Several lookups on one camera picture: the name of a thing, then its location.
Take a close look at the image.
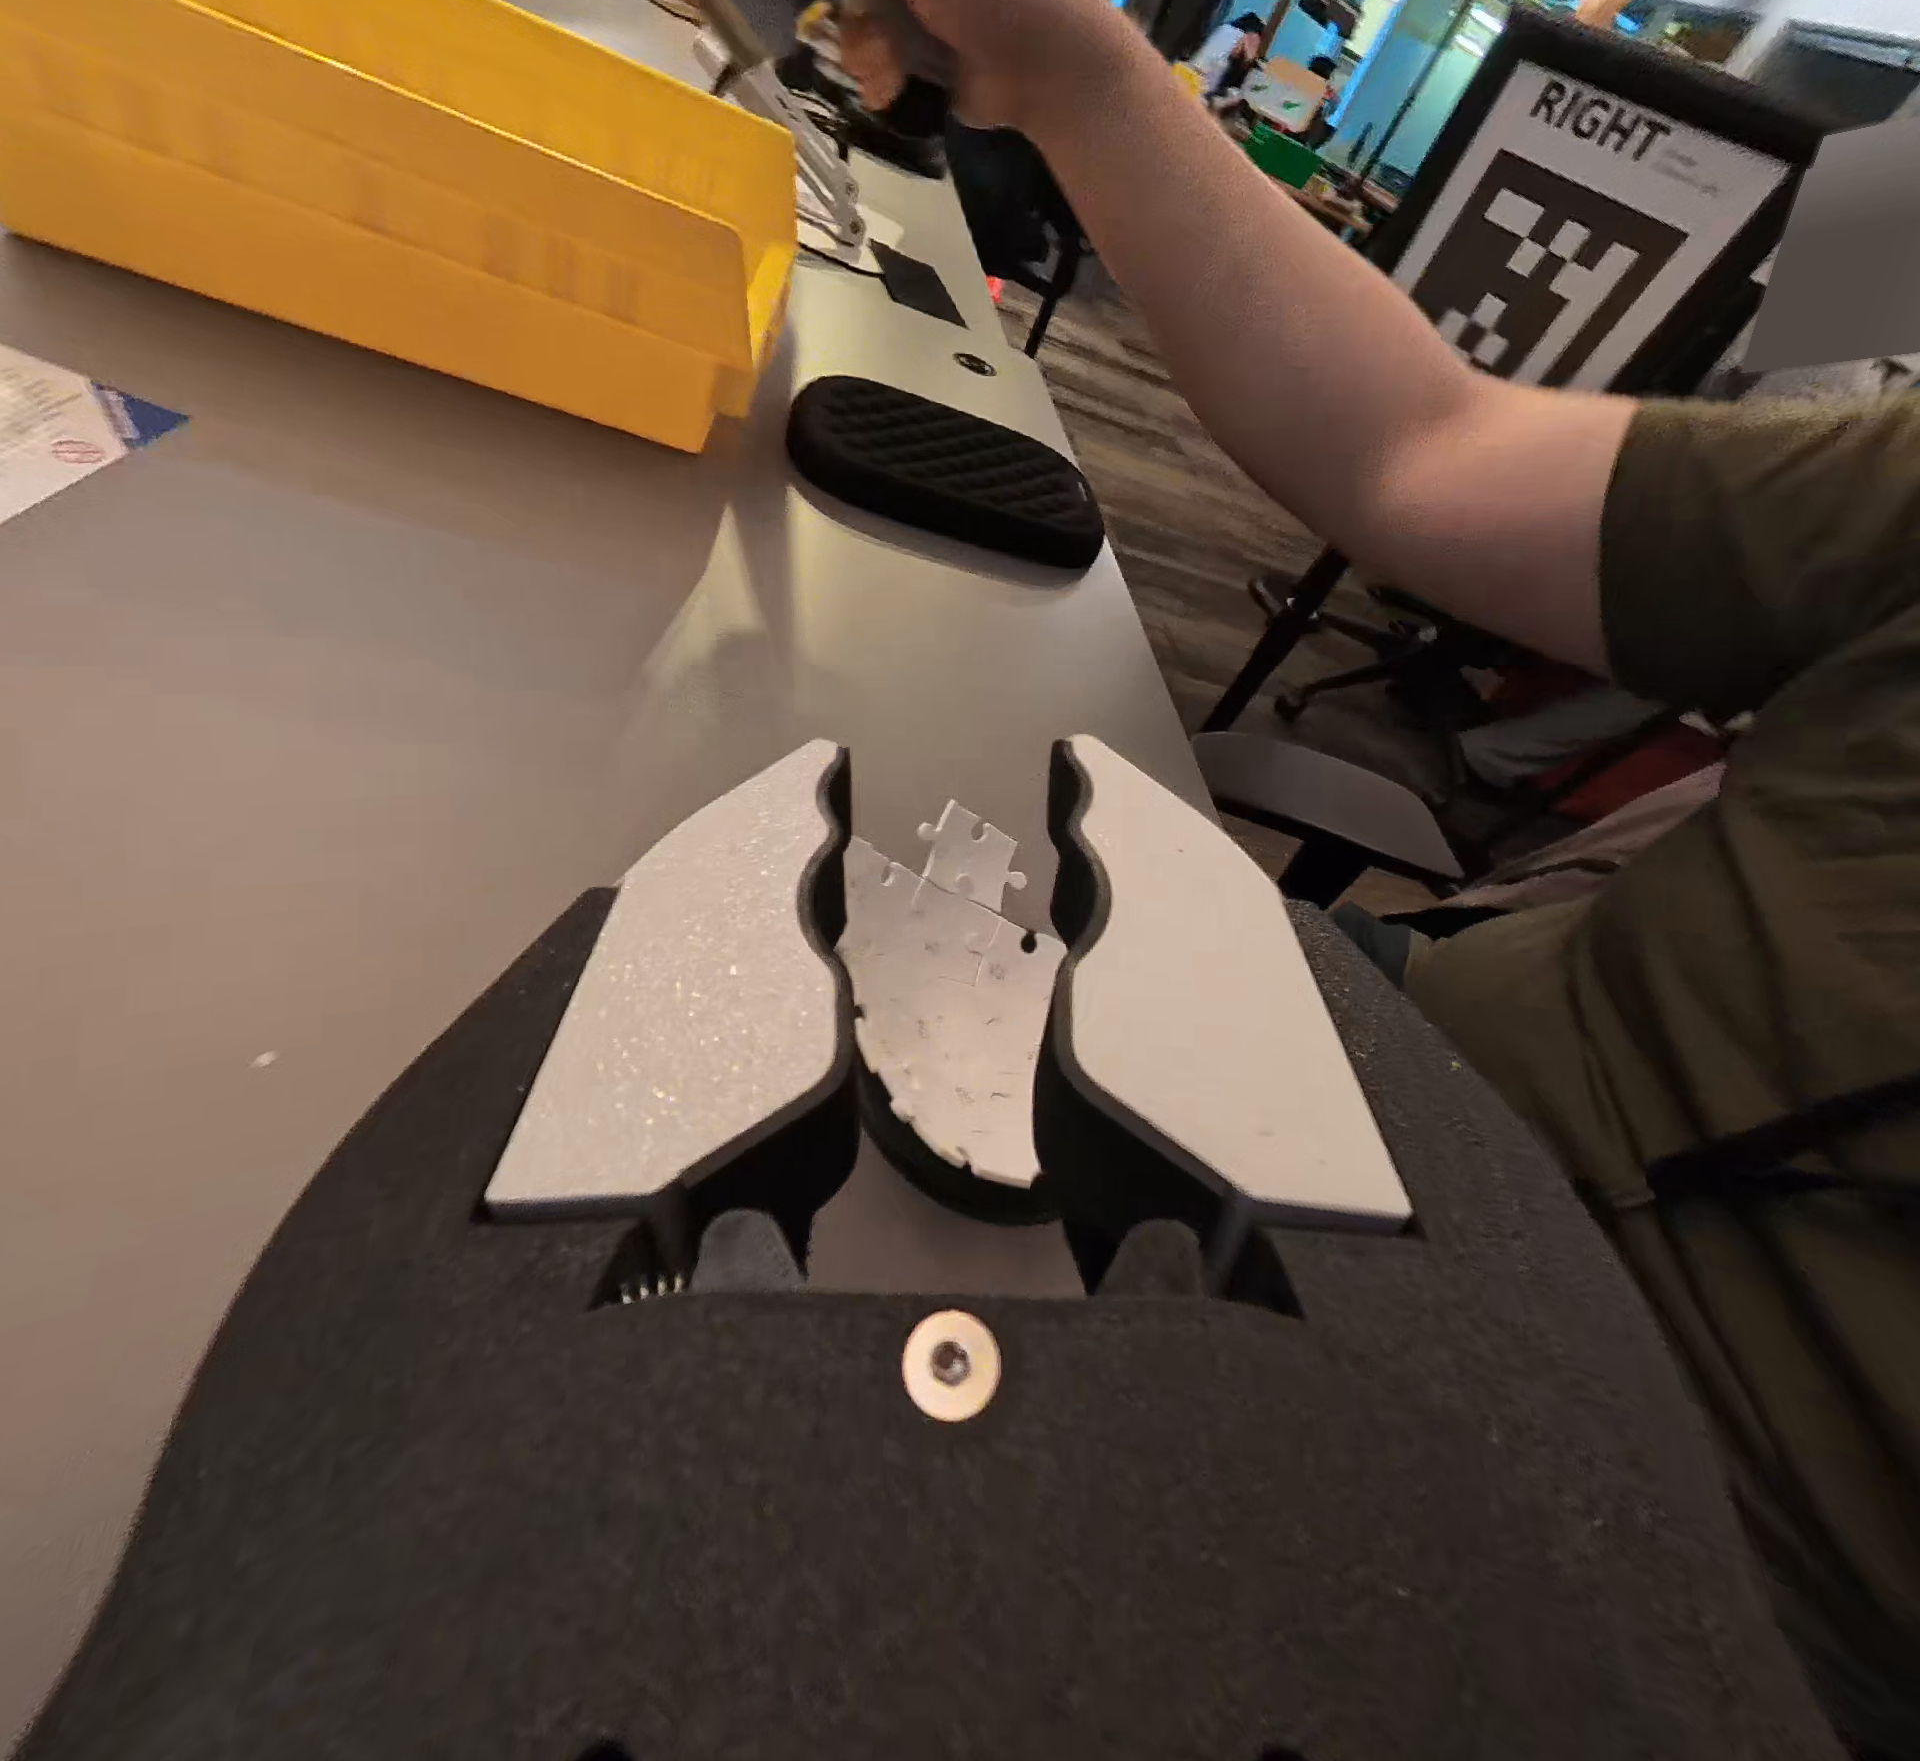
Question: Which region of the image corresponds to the yellow plastic bin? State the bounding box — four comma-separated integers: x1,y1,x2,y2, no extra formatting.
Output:
0,0,801,461

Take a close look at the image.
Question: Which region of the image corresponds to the white half puzzle ball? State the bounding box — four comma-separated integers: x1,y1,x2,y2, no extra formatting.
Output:
828,800,1073,1191

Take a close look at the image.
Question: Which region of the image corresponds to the dark desk socket plate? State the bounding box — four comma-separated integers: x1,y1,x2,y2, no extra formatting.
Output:
864,235,969,330

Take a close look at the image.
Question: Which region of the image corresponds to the white printed sign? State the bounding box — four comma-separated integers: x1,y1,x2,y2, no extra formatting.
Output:
1355,3,1828,396

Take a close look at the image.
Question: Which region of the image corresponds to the black mesh armrest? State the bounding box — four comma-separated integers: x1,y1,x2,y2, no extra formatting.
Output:
783,374,1110,575

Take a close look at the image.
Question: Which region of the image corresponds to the black ball stand ring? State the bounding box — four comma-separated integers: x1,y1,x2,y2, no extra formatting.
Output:
857,1071,1069,1229

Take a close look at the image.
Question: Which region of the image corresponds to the person's right forearm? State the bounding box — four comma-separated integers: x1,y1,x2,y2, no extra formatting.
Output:
1030,21,1644,678

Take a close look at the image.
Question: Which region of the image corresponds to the white instruction leaflet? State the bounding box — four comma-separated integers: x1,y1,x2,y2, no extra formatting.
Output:
0,345,190,529

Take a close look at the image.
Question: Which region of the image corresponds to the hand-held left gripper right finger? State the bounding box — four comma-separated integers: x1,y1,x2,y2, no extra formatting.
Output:
1045,734,1413,1236

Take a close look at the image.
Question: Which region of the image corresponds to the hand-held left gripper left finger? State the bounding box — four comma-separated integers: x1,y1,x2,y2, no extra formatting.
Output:
481,738,862,1227

